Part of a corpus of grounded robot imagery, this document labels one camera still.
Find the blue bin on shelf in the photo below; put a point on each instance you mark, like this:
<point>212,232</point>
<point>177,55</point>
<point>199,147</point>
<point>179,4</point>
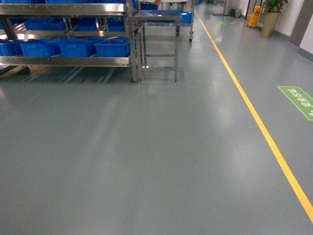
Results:
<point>118,47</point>

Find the blue bin middle shelf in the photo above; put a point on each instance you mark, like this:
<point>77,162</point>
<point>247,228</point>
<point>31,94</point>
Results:
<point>79,48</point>

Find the steel shelf rack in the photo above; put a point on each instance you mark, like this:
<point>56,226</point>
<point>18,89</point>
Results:
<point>66,12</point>

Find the small steel table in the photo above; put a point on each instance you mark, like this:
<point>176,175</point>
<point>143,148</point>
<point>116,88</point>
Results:
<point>157,41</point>

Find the yellow mop bucket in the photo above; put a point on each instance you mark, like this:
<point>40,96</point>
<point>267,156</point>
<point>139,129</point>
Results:
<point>253,18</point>

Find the green floor sign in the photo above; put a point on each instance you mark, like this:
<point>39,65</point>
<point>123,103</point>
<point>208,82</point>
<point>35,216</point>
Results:
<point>300,99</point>

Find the green potted plant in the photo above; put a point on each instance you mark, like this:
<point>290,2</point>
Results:
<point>272,10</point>

